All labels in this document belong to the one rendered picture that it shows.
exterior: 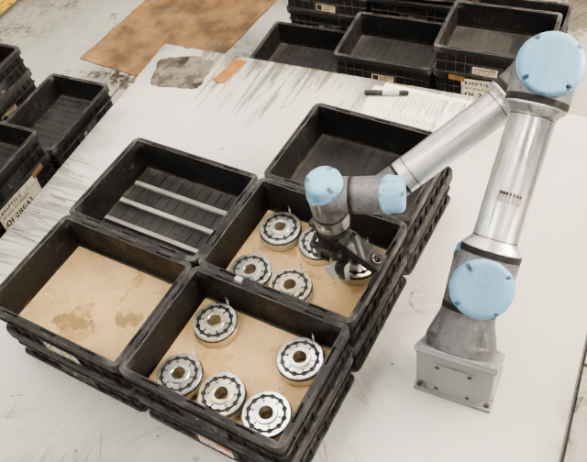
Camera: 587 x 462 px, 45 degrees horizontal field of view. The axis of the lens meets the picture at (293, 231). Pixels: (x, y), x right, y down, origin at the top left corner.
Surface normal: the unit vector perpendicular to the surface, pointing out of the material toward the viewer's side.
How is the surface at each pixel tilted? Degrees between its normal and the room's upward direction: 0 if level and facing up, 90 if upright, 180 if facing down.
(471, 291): 51
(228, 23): 0
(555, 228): 0
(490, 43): 0
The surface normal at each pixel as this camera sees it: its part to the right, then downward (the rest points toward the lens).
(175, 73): -0.11, -0.65
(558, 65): -0.17, -0.04
